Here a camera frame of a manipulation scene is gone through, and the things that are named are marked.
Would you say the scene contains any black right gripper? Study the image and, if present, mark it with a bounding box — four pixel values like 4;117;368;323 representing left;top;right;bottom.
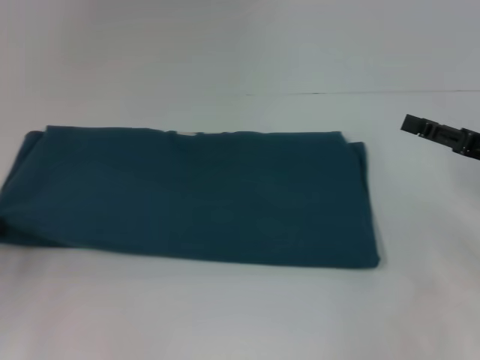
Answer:
399;113;480;162

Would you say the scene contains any dark teal shirt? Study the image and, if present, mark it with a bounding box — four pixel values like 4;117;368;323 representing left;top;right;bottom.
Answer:
0;124;383;271

